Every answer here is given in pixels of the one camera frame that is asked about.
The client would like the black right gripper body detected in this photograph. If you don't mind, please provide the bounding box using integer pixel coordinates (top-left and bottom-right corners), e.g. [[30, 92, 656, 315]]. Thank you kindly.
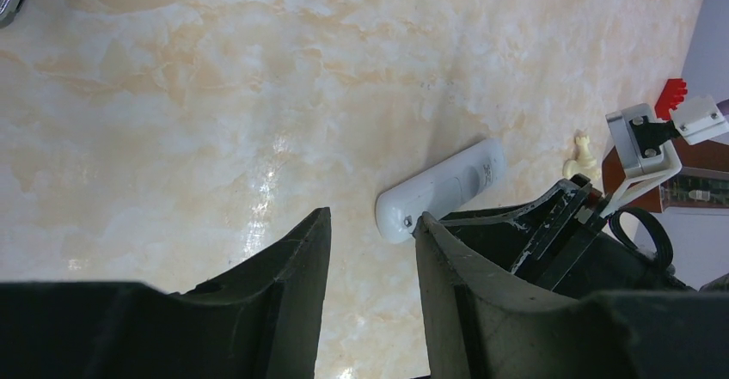
[[441, 174, 690, 298]]

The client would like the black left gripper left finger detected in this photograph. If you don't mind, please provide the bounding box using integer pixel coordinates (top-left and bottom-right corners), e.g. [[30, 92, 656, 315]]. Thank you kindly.
[[1, 207, 331, 378]]

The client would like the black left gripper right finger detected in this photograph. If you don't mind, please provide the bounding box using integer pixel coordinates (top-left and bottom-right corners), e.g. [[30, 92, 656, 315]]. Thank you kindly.
[[415, 215, 728, 378]]

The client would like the white remote control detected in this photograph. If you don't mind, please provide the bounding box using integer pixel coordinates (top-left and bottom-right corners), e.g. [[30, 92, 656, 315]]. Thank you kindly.
[[375, 138, 507, 244]]

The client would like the cream chess piece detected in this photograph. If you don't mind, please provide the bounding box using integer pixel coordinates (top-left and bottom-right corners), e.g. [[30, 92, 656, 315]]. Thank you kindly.
[[562, 134, 602, 181]]

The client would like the brown wooden metronome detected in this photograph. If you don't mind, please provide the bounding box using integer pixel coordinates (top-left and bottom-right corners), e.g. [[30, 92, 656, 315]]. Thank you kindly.
[[601, 77, 729, 213]]

